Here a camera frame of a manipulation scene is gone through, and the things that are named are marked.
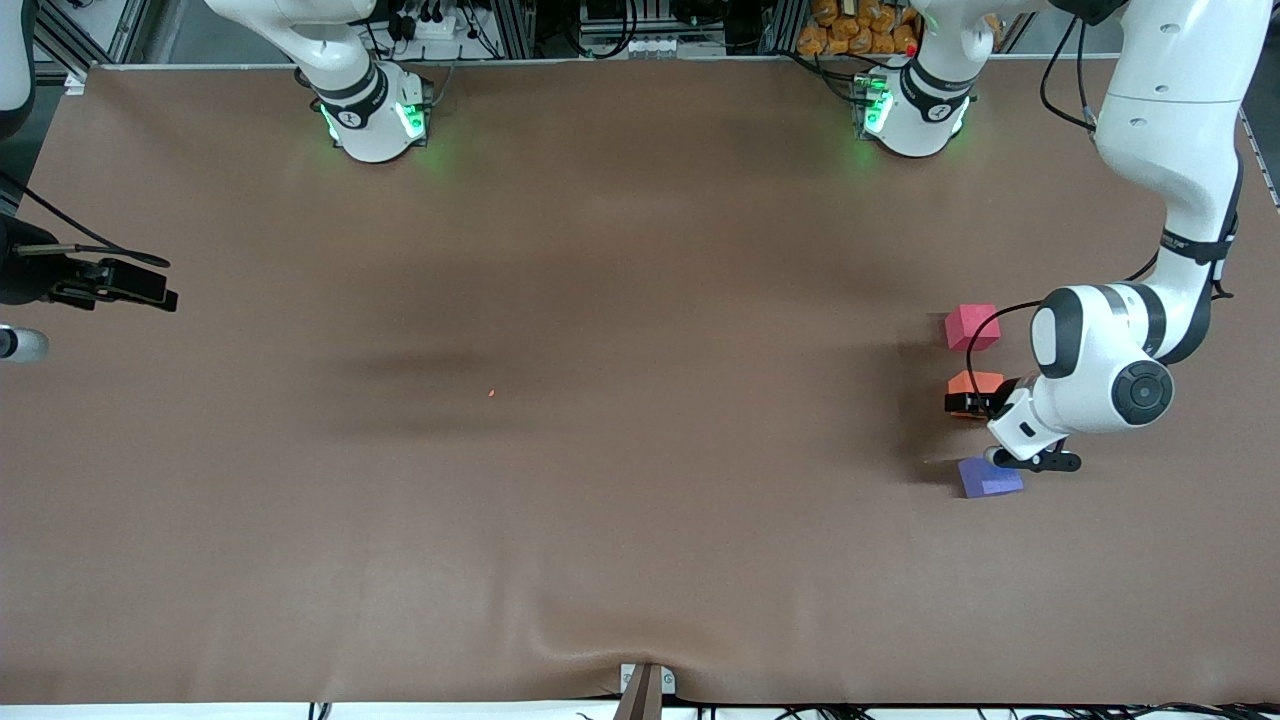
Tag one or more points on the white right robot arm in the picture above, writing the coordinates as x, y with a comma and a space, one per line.
365, 95

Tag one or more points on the orange foam block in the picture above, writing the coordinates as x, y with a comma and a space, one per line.
975, 382

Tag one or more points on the bag of orange fruit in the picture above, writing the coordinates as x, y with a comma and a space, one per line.
860, 28

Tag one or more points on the white power strip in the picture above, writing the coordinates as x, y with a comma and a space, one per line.
435, 28

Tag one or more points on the white terminal block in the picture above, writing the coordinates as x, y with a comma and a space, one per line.
648, 46

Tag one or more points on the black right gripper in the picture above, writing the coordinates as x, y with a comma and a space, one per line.
25, 281

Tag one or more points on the brown table cloth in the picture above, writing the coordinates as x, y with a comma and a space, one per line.
640, 250

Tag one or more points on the red foam block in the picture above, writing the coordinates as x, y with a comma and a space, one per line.
965, 325

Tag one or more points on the brown camera pole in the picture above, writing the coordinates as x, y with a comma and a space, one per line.
640, 702

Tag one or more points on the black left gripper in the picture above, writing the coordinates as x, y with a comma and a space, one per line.
997, 397

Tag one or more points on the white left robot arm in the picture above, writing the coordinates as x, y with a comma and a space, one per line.
1170, 100

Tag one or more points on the aluminium frame strut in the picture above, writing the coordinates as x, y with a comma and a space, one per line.
512, 28
80, 35

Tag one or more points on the purple foam block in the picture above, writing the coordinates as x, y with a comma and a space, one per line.
985, 482

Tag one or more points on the silver metal bracket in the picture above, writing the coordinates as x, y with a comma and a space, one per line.
628, 680

